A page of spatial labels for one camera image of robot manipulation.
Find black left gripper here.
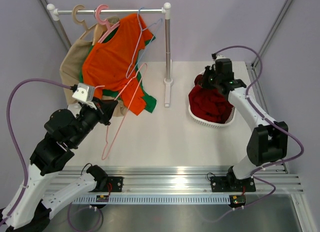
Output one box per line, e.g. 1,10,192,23
70,96,119,148

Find dark red t shirt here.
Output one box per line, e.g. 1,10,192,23
188,74,233,124

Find pink plastic hanger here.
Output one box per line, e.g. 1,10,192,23
101,63,148,161
92,4,120,45

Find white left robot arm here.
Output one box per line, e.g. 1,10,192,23
0,98,118,232

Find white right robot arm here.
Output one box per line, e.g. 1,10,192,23
201,54,288,193

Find orange t shirt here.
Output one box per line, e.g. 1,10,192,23
82,14,152,115

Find green t shirt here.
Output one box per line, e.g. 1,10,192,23
79,34,157,113

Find beige t shirt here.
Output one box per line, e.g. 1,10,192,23
59,16,128,117

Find beige wooden hanger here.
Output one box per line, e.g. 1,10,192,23
72,4,97,40

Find white plastic laundry basket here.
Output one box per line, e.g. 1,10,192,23
188,71,236,128

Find white metal clothes rack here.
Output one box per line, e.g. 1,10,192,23
45,2,174,108

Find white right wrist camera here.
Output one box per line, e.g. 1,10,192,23
211,53,228,64

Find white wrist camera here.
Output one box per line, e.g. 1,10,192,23
72,83,96,109
211,53,228,64

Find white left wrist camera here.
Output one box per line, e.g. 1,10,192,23
72,83,96,109

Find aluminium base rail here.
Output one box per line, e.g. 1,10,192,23
31,166,305,194

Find white slotted cable duct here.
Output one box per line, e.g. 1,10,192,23
73,195,231,205

